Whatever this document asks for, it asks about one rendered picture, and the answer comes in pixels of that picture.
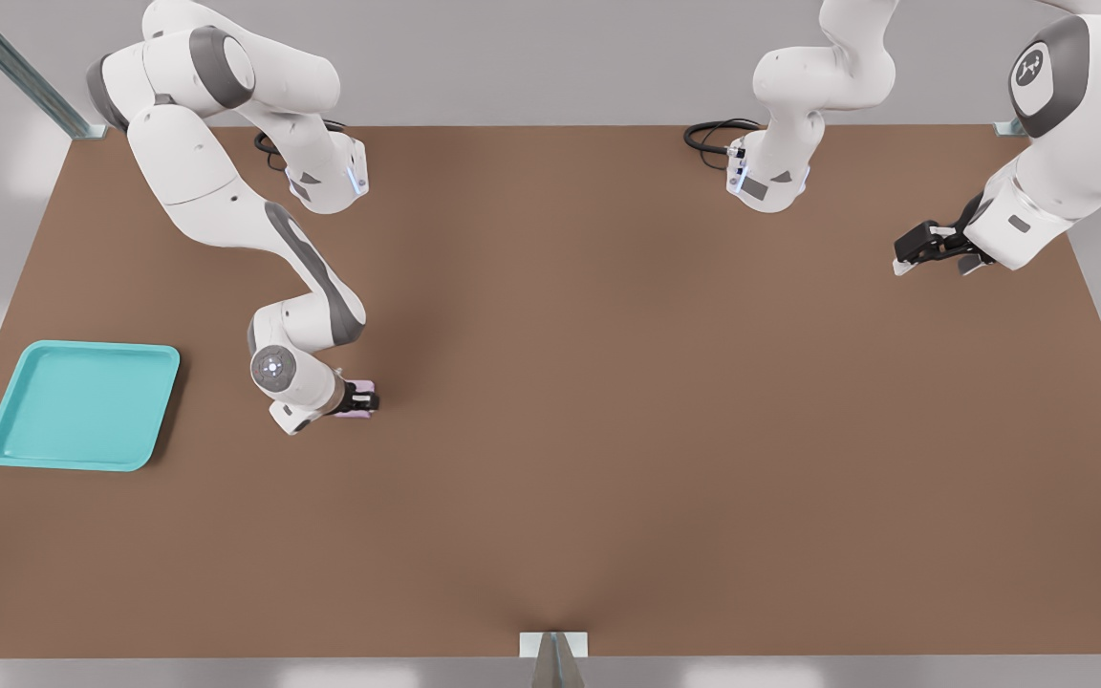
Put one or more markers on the pale lilac phone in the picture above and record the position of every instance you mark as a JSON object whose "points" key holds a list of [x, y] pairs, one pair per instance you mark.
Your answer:
{"points": [[362, 415]]}

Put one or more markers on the pale blue-green tray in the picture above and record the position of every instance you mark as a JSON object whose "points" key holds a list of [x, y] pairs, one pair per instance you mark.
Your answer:
{"points": [[82, 405]]}

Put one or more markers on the silver frame post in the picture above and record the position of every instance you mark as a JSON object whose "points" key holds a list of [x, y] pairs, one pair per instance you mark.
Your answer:
{"points": [[20, 69], [552, 659], [1011, 127]]}

